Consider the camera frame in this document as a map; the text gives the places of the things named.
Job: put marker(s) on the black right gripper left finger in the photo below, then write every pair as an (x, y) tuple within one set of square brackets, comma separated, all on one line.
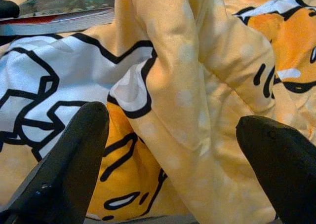
[(64, 164)]

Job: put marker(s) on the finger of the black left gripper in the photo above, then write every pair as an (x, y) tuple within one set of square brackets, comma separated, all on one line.
[(8, 9)]

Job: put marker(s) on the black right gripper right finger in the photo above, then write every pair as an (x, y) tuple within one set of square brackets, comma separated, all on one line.
[(284, 164)]

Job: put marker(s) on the dark red-green cover book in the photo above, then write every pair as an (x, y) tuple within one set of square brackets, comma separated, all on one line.
[(61, 14)]

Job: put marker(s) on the yellow cartoon egg blanket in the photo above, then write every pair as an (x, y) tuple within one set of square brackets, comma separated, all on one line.
[(177, 73)]

